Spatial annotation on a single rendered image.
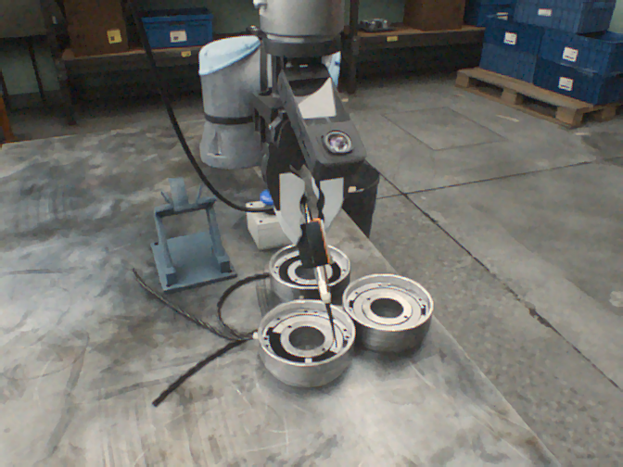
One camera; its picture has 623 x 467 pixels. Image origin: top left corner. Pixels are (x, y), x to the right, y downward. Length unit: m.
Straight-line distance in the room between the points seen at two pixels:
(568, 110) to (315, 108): 3.64
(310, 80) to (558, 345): 1.61
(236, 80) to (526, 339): 1.35
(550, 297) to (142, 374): 1.77
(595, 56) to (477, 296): 2.44
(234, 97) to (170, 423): 0.64
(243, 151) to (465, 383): 0.64
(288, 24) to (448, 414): 0.40
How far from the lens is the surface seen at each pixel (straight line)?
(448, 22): 4.79
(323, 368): 0.54
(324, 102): 0.46
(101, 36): 3.99
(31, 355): 0.68
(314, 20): 0.46
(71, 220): 0.93
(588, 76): 4.17
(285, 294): 0.64
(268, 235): 0.76
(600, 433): 1.73
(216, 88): 1.01
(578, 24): 4.24
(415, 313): 0.62
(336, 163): 0.42
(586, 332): 2.06
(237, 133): 1.03
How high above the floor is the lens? 1.22
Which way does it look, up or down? 31 degrees down
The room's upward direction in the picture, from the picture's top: straight up
